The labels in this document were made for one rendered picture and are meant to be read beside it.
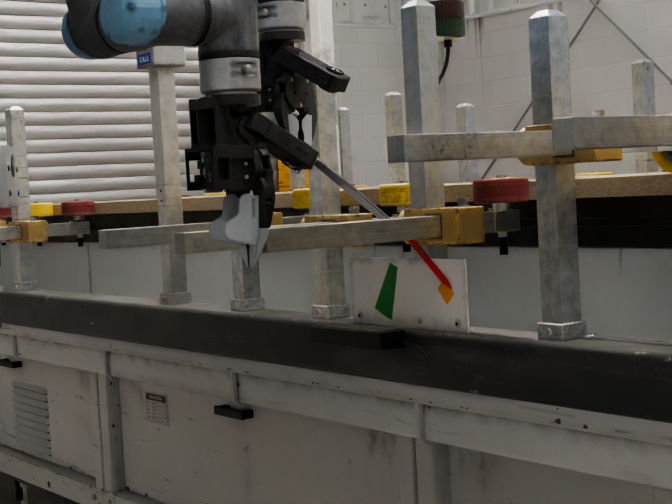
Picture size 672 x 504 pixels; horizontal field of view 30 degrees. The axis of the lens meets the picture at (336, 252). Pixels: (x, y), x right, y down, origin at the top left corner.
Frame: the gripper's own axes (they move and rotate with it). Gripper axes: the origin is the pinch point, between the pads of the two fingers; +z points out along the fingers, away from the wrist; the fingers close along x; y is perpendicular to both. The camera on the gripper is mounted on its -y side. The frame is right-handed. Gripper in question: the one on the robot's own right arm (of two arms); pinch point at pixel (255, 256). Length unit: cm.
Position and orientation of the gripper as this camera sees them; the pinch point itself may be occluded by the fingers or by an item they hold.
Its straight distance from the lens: 156.8
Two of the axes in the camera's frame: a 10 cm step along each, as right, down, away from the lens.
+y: -8.1, 0.7, -5.9
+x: 5.9, 0.1, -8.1
